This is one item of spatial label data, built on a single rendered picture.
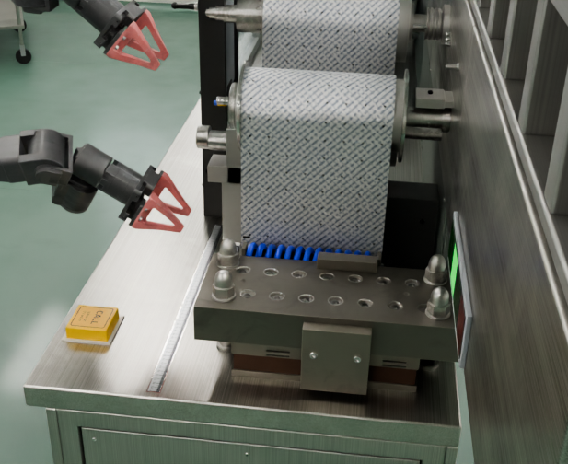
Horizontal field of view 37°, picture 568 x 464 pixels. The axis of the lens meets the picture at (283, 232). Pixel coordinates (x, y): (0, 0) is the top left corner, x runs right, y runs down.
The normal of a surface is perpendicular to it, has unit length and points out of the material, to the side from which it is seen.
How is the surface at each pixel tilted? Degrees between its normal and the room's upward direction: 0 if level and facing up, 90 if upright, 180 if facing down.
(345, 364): 90
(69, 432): 90
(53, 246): 0
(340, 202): 90
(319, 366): 90
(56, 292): 0
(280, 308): 0
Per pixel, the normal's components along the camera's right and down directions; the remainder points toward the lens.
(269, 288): 0.02, -0.88
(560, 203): -0.12, 0.47
